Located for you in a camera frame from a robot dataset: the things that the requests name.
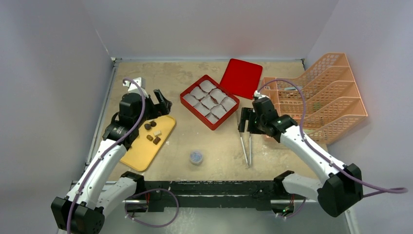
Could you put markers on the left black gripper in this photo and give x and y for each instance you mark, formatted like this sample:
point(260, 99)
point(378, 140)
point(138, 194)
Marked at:
point(161, 108)

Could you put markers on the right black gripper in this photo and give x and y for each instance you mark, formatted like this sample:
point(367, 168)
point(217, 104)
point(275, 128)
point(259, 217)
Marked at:
point(247, 122)

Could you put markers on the white chocolate piece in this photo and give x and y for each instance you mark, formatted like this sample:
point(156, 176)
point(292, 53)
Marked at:
point(157, 133)

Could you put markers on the dark brown square chocolate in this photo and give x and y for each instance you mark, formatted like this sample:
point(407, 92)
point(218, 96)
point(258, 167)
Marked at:
point(156, 140)

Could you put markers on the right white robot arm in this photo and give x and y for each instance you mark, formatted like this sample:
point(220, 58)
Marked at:
point(335, 189)

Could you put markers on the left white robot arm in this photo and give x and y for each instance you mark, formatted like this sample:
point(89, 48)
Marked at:
point(84, 208)

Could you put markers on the yellow plastic tray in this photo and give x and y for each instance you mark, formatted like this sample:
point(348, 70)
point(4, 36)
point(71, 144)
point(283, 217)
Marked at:
point(142, 152)

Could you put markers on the red compartment box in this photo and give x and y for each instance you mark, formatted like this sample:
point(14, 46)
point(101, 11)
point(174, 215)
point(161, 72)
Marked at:
point(210, 102)

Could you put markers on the red box lid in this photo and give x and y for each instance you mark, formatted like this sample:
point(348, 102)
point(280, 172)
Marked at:
point(241, 78)

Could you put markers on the small clear round container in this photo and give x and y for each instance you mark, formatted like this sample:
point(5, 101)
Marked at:
point(196, 157)

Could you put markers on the orange mesh file organizer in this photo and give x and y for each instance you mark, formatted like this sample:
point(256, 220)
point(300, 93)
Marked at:
point(327, 91)

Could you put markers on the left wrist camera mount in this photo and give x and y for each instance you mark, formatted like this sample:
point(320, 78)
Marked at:
point(134, 84)

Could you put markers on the black metal base rail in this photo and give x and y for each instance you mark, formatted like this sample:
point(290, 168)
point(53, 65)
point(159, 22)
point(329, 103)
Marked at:
point(157, 195)

